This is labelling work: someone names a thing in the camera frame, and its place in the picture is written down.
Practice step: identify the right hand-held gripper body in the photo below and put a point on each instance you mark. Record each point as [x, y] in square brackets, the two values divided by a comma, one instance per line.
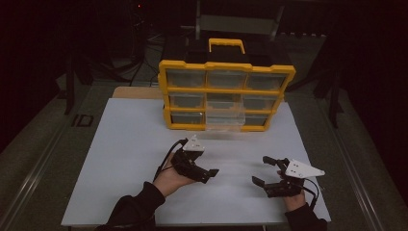
[300, 169]

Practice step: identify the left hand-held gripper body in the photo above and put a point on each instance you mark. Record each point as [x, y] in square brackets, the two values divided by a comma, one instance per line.
[189, 160]

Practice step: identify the clear plastic drawer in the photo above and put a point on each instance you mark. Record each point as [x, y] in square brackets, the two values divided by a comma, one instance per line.
[224, 122]

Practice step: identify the yellow black organizer cabinet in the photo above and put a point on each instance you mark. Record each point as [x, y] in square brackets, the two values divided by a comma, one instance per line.
[224, 66]

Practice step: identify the person's left hand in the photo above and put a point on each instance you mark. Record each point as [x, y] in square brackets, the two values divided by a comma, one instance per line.
[170, 183]

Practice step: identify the person's right hand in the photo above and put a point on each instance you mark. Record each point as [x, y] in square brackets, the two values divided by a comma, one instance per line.
[295, 202]

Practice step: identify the white table board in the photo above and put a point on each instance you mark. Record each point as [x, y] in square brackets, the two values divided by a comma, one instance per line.
[128, 144]

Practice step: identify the black stand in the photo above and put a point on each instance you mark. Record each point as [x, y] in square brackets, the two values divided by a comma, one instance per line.
[69, 96]
[333, 106]

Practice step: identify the grid of clear drawers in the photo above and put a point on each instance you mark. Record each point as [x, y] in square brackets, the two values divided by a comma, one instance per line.
[186, 78]

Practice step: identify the grey metal stand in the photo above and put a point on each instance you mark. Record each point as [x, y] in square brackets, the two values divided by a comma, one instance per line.
[237, 24]

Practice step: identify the metal floor rail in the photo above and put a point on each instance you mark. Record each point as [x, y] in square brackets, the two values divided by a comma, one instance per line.
[34, 179]
[356, 183]

